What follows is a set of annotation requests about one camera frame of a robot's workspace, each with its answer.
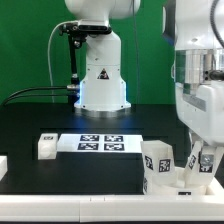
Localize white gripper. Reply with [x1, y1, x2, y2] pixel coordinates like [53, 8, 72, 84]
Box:
[175, 81, 224, 166]

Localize white round stool seat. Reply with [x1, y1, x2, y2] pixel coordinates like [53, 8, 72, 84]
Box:
[142, 166, 209, 196]

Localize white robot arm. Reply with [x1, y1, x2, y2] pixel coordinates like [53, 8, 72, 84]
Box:
[65, 0, 224, 167]

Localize white sheet with tags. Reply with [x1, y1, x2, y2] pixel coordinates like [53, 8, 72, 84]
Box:
[57, 134, 143, 153]

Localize white camera cable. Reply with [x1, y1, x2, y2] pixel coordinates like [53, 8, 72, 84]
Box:
[47, 21, 78, 104]

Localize black cables on table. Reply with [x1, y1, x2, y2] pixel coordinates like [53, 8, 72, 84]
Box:
[1, 85, 80, 107]

